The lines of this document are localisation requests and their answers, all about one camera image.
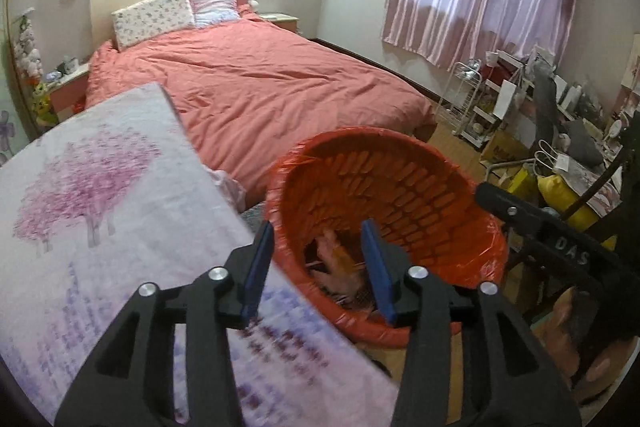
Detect brown cardboard box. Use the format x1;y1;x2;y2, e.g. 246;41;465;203
480;129;531;164

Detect white shelf trolley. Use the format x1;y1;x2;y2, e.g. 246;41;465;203
460;52;531;146

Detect bed with coral duvet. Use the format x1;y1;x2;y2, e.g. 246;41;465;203
82;4;437;212

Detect yellow bag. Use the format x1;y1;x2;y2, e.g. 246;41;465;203
537;174;598;230

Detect person's right hand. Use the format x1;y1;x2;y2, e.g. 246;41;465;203
545;287;640;386

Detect white wire rack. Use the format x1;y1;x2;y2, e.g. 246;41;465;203
437;62;483;140

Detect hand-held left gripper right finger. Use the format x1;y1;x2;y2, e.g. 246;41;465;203
360;219;583;427

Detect white floral pillow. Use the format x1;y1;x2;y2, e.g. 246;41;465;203
111;0;196;52

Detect pink striped pillow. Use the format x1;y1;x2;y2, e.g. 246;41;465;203
189;0;241;28

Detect orange plastic basket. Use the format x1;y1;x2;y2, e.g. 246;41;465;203
264;125;511;348

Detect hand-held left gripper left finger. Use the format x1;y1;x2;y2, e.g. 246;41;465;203
54;221;276;427

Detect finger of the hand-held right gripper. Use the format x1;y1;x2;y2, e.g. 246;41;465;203
474;183;556;241

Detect floral sliding-door wardrobe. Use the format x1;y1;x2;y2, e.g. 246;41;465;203
0;0;31;168

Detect black chair back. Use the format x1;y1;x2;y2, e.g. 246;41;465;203
530;74;566;142

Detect hanging plush toys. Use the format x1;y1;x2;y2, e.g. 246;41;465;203
12;14;43;80

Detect pink nightstand with mug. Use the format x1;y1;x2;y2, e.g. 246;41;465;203
45;64;91;112

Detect yellow plush toy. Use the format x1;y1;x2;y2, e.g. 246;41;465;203
31;82;53;122

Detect lavender floral tablecloth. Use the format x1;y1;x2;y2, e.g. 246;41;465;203
0;82;401;427

